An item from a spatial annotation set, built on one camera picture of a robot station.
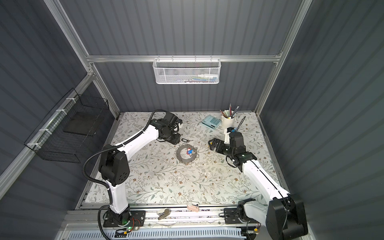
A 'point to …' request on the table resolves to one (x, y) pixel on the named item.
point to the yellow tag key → (211, 143)
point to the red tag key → (189, 149)
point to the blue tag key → (190, 151)
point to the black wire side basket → (65, 133)
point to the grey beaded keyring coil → (186, 161)
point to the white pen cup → (227, 123)
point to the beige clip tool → (163, 213)
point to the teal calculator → (211, 122)
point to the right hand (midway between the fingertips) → (216, 144)
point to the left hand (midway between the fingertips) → (177, 140)
